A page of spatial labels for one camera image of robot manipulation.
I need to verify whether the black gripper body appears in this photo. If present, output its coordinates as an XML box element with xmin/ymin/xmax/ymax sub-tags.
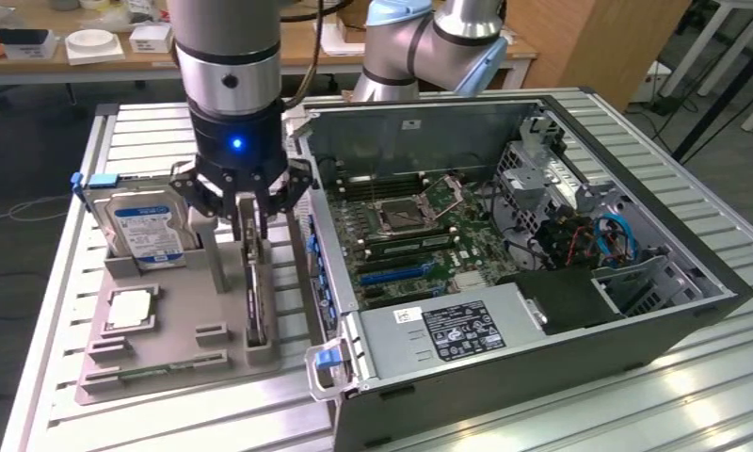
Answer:
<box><xmin>186</xmin><ymin>101</ymin><xmax>291</xmax><ymax>195</ymax></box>

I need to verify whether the graphics card with fan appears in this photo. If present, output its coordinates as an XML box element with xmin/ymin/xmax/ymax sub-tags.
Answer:
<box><xmin>236</xmin><ymin>193</ymin><xmax>276</xmax><ymax>348</ymax></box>

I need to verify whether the hard disk in blue caddy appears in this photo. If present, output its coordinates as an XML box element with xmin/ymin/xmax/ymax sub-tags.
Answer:
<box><xmin>70</xmin><ymin>169</ymin><xmax>198</xmax><ymax>270</ymax></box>

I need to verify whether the CPU socket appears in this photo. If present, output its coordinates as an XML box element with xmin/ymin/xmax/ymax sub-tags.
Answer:
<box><xmin>374</xmin><ymin>197</ymin><xmax>447</xmax><ymax>236</ymax></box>

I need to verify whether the green RAM stick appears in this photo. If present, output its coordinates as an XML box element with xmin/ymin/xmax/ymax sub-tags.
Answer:
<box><xmin>368</xmin><ymin>234</ymin><xmax>454</xmax><ymax>259</ymax></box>
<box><xmin>116</xmin><ymin>360</ymin><xmax>206</xmax><ymax>378</ymax></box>

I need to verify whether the small white box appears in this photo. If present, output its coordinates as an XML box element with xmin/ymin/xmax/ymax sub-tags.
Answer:
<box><xmin>128</xmin><ymin>24</ymin><xmax>178</xmax><ymax>54</ymax></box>

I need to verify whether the white paper stack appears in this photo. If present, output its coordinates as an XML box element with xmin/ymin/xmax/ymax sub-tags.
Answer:
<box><xmin>316</xmin><ymin>21</ymin><xmax>370</xmax><ymax>57</ymax></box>

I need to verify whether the grey parts rack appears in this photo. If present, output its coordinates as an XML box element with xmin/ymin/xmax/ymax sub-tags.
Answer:
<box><xmin>75</xmin><ymin>205</ymin><xmax>284</xmax><ymax>407</ymax></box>

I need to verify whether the metal socket cover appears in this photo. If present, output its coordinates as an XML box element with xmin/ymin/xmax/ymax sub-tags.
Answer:
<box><xmin>420</xmin><ymin>173</ymin><xmax>479</xmax><ymax>222</ymax></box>

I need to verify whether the blue expansion slot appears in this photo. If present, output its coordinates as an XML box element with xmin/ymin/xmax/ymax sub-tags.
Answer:
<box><xmin>358</xmin><ymin>266</ymin><xmax>439</xmax><ymax>286</ymax></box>

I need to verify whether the silver CPU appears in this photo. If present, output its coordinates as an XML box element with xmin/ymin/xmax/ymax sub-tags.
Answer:
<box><xmin>106</xmin><ymin>290</ymin><xmax>156</xmax><ymax>329</ymax></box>

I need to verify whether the white round object on box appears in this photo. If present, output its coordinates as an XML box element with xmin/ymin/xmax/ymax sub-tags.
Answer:
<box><xmin>64</xmin><ymin>30</ymin><xmax>127</xmax><ymax>66</ymax></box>

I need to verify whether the cardboard box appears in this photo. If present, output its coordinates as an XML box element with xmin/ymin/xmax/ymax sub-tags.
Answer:
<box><xmin>338</xmin><ymin>0</ymin><xmax>372</xmax><ymax>28</ymax></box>

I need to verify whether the green motherboard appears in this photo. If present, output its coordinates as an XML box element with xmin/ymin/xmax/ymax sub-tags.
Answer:
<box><xmin>323</xmin><ymin>171</ymin><xmax>523</xmax><ymax>312</ymax></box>

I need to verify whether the wooden desk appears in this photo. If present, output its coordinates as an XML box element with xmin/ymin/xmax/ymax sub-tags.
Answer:
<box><xmin>0</xmin><ymin>0</ymin><xmax>542</xmax><ymax>103</ymax></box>

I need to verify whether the silver chipset heat sink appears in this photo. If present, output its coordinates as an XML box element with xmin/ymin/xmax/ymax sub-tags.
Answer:
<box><xmin>455</xmin><ymin>270</ymin><xmax>498</xmax><ymax>291</ymax></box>

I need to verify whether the blue case latch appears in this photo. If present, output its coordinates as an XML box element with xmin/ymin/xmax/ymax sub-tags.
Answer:
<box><xmin>312</xmin><ymin>347</ymin><xmax>342</xmax><ymax>373</ymax></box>

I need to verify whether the metal disk bay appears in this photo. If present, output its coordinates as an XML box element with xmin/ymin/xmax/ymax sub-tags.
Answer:
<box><xmin>495</xmin><ymin>105</ymin><xmax>611</xmax><ymax>246</ymax></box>

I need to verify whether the white box with black lid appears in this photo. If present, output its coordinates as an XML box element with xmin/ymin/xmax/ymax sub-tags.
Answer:
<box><xmin>0</xmin><ymin>27</ymin><xmax>62</xmax><ymax>61</ymax></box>

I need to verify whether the grey power supply with label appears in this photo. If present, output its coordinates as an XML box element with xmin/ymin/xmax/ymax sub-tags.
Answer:
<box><xmin>355</xmin><ymin>282</ymin><xmax>554</xmax><ymax>382</ymax></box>

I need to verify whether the black plastic shroud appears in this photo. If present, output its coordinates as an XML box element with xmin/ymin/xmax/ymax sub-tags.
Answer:
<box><xmin>514</xmin><ymin>266</ymin><xmax>627</xmax><ymax>336</ymax></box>

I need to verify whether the black open PC case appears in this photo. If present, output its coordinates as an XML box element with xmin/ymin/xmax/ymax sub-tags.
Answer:
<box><xmin>280</xmin><ymin>87</ymin><xmax>753</xmax><ymax>452</ymax></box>

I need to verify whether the wooden cabinet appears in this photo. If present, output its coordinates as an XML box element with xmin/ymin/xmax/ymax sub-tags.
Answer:
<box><xmin>507</xmin><ymin>0</ymin><xmax>693</xmax><ymax>114</ymax></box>

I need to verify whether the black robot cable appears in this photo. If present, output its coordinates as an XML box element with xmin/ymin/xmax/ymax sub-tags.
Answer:
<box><xmin>282</xmin><ymin>0</ymin><xmax>327</xmax><ymax>112</ymax></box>

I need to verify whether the white floor cable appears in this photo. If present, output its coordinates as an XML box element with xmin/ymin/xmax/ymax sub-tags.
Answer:
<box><xmin>0</xmin><ymin>197</ymin><xmax>71</xmax><ymax>222</ymax></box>

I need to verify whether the red wire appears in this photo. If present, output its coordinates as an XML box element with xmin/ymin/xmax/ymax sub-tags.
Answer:
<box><xmin>571</xmin><ymin>224</ymin><xmax>635</xmax><ymax>263</ymax></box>

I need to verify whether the blue wire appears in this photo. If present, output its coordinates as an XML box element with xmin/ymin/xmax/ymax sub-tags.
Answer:
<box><xmin>593</xmin><ymin>214</ymin><xmax>642</xmax><ymax>265</ymax></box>

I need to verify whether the white table frame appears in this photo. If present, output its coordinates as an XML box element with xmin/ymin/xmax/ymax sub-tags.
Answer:
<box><xmin>658</xmin><ymin>0</ymin><xmax>753</xmax><ymax>133</ymax></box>

